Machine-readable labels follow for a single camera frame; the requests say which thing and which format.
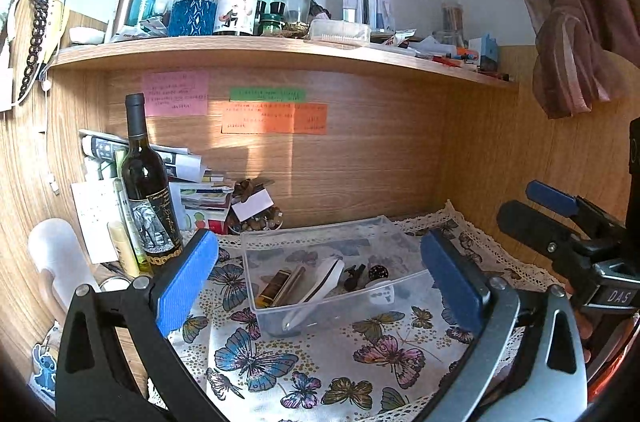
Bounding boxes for dark wine bottle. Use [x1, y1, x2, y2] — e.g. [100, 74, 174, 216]
[122, 93, 183, 269]

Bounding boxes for small black gadget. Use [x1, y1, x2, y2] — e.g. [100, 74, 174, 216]
[343, 264, 366, 292]

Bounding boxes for blue liquid glass bottle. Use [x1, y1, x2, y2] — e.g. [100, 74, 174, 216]
[168, 0, 218, 37]

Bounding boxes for pink sticky note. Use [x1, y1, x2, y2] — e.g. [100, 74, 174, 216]
[141, 71, 209, 117]

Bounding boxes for silver metal cylinder tube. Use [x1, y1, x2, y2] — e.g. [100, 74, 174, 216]
[272, 265, 306, 307]

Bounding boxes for white travel plug adapter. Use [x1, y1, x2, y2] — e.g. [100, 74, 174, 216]
[366, 279, 396, 306]

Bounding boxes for stack of books and papers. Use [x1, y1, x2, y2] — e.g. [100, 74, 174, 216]
[79, 130, 235, 235]

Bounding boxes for black lace headband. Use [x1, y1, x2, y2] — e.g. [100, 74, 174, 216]
[11, 0, 70, 107]

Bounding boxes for clear lidded plastic box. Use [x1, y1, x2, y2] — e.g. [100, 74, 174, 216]
[309, 19, 371, 46]

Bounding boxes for butterfly print lace cloth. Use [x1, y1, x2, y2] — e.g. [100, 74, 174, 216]
[168, 205, 553, 421]

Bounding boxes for wooden shelf board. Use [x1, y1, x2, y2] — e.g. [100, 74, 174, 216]
[54, 36, 518, 91]

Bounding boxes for jar of wooden sticks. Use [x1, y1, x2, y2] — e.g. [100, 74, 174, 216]
[442, 3, 464, 46]

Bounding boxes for white curved handheld device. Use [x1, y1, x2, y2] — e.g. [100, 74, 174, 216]
[281, 257, 345, 333]

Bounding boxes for clear plastic storage bin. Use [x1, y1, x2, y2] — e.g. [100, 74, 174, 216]
[241, 216, 433, 338]

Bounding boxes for toothbrush blister pack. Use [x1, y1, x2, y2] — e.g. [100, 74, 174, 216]
[343, 0, 396, 32]

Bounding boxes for small white cardboard box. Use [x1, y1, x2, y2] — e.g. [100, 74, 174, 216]
[231, 189, 273, 222]

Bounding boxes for person's hand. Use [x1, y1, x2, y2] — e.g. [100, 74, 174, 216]
[574, 311, 593, 364]

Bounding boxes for orange sticky note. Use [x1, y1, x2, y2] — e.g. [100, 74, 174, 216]
[221, 102, 329, 135]

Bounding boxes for blue pencil sharpener box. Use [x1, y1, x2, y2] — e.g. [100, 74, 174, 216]
[480, 34, 499, 71]

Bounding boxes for green sticky note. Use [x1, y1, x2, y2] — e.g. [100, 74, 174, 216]
[229, 86, 307, 103]

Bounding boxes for white cylinder roll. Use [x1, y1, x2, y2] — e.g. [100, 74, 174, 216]
[27, 219, 99, 311]

